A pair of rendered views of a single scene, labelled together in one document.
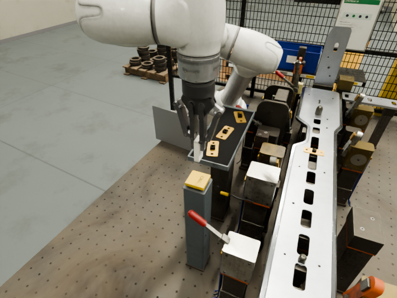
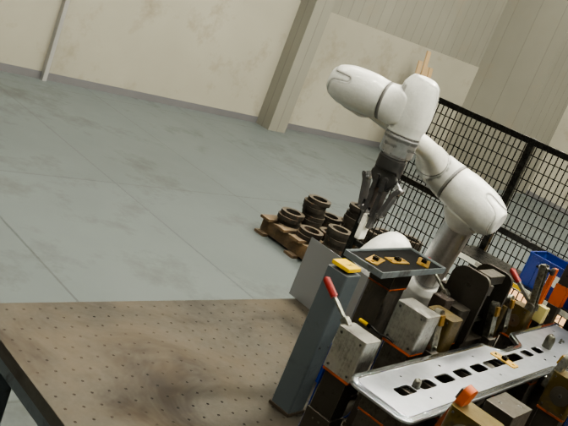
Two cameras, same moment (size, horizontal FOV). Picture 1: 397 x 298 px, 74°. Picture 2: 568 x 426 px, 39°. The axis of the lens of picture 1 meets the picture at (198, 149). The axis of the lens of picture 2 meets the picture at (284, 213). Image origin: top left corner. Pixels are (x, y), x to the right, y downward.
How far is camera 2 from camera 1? 1.53 m
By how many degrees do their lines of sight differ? 26
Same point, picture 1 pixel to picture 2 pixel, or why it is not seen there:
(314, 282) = (417, 399)
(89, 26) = (335, 85)
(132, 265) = (203, 368)
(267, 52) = (485, 204)
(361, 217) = (506, 399)
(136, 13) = (371, 90)
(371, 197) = not seen: outside the picture
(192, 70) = (391, 144)
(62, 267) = (122, 326)
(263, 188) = (411, 324)
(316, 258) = (433, 394)
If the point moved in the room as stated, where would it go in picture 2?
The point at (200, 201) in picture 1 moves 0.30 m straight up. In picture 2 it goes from (338, 286) to (382, 183)
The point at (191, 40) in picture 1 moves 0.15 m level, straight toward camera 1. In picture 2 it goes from (400, 122) to (390, 125)
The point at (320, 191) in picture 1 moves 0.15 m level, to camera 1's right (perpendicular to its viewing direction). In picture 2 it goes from (480, 378) to (532, 404)
